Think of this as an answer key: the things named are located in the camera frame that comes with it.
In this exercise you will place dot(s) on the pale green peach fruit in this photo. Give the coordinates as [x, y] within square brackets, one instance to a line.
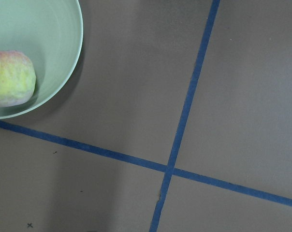
[17, 78]

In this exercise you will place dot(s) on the light green plate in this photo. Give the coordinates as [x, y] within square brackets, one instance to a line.
[50, 33]

